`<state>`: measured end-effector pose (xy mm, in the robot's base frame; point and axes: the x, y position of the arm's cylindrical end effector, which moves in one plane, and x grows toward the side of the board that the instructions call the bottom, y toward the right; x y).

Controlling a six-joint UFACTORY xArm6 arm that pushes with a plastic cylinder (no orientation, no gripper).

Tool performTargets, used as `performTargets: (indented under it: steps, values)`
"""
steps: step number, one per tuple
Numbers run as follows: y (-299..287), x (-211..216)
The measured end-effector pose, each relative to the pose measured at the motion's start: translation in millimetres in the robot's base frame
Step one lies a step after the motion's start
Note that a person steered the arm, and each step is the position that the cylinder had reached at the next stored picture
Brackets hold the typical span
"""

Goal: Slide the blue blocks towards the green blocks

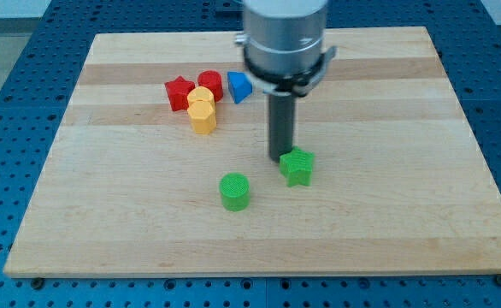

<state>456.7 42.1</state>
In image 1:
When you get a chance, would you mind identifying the yellow heart block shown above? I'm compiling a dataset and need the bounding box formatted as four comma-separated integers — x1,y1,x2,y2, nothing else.
186,86,215,109

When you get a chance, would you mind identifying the green cylinder block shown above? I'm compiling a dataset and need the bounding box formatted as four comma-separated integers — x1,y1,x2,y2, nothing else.
219,173,250,211

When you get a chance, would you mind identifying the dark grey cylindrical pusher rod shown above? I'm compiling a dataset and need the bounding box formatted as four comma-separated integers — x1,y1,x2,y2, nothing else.
268,95,296,162

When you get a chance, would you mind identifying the wooden board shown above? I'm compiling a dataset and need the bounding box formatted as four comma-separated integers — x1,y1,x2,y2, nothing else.
3,27,501,278

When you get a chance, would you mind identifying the blue triangular block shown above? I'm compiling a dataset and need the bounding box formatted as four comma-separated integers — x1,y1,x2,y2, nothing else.
227,71,253,104

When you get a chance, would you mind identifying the red cylinder block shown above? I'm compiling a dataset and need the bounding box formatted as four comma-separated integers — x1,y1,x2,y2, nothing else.
197,70,223,102

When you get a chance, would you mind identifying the yellow hexagon block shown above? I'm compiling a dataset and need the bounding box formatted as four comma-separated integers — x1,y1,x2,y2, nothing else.
187,101,216,134

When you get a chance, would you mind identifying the green star block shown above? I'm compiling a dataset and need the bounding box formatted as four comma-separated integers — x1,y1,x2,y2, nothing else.
279,146,315,187

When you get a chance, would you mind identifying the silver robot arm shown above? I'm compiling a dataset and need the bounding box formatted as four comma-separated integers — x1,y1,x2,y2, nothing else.
235,0,337,163

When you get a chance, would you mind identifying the red star block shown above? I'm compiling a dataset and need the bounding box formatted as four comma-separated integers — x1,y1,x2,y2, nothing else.
165,76,195,111

